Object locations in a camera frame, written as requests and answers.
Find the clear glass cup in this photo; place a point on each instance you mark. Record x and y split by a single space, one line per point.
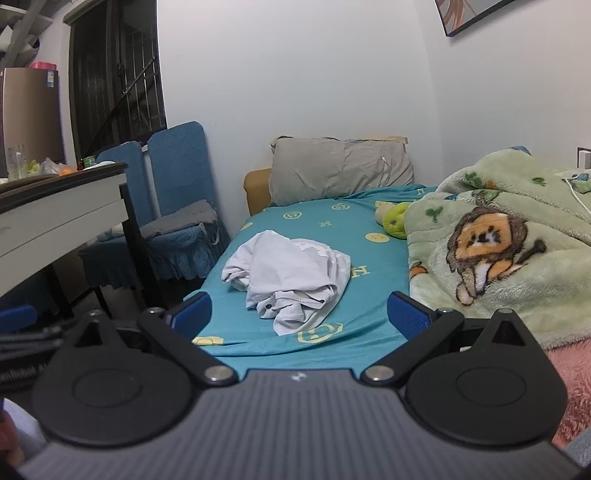
16 161

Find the white desk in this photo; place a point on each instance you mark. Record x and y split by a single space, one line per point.
46 221

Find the dark barred window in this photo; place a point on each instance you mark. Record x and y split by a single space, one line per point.
115 78

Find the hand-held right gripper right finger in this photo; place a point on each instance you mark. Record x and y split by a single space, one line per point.
408 316

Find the grey pillow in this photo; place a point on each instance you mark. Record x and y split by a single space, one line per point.
341 170

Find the pink fluffy blanket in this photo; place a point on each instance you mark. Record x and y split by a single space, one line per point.
575 383

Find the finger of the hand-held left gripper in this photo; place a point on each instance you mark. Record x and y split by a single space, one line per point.
18 316

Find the blue covered chair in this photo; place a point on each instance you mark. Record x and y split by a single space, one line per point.
122 184
184 170

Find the white t-shirt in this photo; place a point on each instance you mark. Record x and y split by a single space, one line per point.
286 272

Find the bed with teal printed sheet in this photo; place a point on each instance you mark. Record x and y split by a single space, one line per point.
323 221

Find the mustard yellow cushion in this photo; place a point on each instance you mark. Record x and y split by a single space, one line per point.
257 191

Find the brown refrigerator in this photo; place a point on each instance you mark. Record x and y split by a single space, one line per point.
34 120

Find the grey cloth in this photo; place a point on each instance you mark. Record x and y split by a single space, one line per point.
184 219

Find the green can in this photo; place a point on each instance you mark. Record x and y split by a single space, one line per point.
88 162

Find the green lion print blanket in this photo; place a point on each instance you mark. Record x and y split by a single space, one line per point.
554 277

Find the white wall charger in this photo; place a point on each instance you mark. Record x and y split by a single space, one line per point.
584 159

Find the grey wall shelf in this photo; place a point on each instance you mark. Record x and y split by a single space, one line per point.
27 23

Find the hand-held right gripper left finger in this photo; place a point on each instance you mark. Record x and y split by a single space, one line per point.
191 314

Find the pink container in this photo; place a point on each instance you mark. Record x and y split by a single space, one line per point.
44 65

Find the green plush toy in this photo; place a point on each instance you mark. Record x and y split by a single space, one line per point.
395 221

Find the clear plastic bag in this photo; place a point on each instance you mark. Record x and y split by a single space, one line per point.
51 167

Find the framed wall picture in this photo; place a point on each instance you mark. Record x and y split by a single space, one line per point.
466 11

